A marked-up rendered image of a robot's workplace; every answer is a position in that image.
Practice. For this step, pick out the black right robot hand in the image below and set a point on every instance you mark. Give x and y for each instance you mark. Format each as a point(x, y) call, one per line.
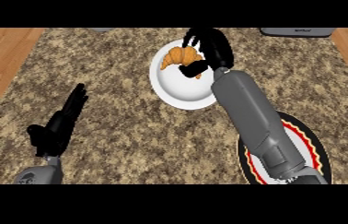
point(214, 51)

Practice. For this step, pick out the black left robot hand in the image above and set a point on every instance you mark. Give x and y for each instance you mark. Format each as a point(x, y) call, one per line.
point(57, 127)

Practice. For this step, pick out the golden brown croissant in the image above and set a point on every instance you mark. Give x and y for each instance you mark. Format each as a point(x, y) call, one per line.
point(181, 57)

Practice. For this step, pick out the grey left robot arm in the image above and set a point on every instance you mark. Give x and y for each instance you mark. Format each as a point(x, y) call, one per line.
point(40, 174)

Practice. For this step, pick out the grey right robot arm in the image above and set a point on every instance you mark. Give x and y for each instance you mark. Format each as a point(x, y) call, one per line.
point(258, 123)

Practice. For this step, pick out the white plate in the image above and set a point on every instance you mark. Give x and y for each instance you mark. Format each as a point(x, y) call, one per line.
point(181, 86)

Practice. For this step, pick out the black red-rimmed plate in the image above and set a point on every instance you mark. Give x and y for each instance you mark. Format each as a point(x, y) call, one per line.
point(313, 147)

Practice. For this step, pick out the grey appliance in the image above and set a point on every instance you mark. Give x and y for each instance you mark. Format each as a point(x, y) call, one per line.
point(296, 32)

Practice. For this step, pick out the small grey object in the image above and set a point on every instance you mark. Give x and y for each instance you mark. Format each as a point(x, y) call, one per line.
point(102, 29)

